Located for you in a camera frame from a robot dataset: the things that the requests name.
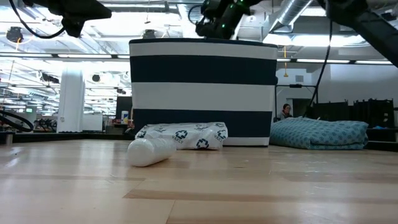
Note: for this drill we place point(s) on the white printed medical pouch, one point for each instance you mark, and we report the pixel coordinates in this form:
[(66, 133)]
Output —
[(186, 135)]

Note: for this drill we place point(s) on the white plastic bottle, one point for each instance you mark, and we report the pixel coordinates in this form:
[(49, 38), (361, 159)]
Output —
[(149, 152)]

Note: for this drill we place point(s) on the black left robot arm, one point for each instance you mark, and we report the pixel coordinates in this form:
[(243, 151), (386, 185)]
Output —
[(77, 12)]

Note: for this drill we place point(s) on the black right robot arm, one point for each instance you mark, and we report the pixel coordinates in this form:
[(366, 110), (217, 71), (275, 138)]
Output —
[(373, 25)]

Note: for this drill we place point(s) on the navy white striped fabric basket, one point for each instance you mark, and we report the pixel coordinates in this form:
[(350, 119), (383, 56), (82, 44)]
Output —
[(202, 93)]

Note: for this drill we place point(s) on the yellow hanging pendant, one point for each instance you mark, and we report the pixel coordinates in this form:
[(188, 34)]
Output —
[(285, 73)]

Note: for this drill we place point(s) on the person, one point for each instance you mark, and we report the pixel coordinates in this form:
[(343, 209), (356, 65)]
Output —
[(285, 112)]

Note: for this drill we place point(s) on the black monitor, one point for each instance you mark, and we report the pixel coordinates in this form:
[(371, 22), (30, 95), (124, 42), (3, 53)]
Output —
[(123, 104)]

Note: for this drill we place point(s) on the blue patterned folded cloth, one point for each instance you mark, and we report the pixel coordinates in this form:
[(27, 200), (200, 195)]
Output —
[(317, 133)]

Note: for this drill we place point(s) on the white cabinet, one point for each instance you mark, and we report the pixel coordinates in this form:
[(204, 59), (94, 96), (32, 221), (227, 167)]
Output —
[(92, 123)]

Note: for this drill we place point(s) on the white pillar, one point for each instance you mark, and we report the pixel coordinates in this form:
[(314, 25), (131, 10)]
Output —
[(71, 102)]

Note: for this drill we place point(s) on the black partition panels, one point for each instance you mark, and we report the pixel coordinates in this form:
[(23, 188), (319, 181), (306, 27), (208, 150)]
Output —
[(373, 112)]

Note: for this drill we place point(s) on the black ceiling spotlight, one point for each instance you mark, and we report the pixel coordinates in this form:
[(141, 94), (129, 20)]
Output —
[(14, 34)]

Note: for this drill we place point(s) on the silver ventilation duct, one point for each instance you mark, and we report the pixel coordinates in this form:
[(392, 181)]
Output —
[(292, 12)]

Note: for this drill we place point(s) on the black metal frame stand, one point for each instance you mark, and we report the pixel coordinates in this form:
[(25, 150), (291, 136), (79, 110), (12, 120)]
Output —
[(295, 86)]

